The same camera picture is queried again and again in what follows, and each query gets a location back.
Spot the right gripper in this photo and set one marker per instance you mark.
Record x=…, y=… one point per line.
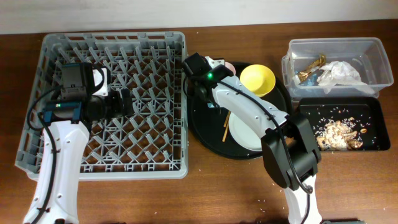
x=207, y=100

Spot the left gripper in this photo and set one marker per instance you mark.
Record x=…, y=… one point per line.
x=118, y=109

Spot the light blue plastic cup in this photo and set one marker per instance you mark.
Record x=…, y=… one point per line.
x=211, y=105

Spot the pink plastic cup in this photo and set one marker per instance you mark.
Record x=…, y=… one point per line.
x=230, y=67

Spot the yellow plastic bowl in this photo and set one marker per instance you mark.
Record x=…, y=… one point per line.
x=258, y=79

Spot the white round plate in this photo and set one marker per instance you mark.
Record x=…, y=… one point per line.
x=243, y=134

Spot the white paper napkin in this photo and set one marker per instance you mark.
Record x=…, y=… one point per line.
x=342, y=73

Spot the rice and nut shell scraps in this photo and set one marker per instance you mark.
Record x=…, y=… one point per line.
x=336, y=128

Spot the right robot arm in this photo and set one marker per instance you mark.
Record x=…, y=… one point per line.
x=289, y=149

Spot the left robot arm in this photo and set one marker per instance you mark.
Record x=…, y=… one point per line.
x=66, y=119

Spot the grey plastic dishwasher rack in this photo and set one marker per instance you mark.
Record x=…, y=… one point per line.
x=151, y=143

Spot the clear plastic waste bin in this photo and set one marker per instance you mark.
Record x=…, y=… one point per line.
x=366, y=54

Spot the black rectangular waste tray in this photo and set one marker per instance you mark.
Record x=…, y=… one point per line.
x=377, y=140

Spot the left wooden chopstick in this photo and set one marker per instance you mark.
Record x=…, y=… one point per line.
x=227, y=119

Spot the wooden chopstick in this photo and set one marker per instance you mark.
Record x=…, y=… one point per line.
x=227, y=119
x=226, y=129

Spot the round black serving tray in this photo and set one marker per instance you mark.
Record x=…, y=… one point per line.
x=207, y=124

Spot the right wooden chopstick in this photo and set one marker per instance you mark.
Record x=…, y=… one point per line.
x=226, y=129

